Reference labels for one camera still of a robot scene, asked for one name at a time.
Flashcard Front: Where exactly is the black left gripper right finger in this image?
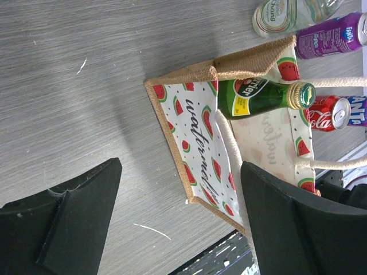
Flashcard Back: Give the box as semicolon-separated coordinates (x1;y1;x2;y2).
241;162;366;274

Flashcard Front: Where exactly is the red Coke can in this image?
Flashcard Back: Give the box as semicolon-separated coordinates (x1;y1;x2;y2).
309;95;351;132

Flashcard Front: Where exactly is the clear glass Chang bottle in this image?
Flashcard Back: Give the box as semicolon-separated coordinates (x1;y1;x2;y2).
252;0;343;38

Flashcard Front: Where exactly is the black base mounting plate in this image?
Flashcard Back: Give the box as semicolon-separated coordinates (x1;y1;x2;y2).
171;230;260;275

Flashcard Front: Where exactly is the burlap watermelon canvas bag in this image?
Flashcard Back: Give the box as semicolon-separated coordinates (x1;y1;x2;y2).
144;36;366;237

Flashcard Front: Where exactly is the purple fanta can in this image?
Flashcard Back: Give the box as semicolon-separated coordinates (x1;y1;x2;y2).
346;96;367;127
296;12;366;60

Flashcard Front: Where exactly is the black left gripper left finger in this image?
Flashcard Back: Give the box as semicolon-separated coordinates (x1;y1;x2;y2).
1;158;122;274

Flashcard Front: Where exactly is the green Perrier glass bottle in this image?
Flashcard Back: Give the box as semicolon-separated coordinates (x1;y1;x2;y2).
217;77;316;120

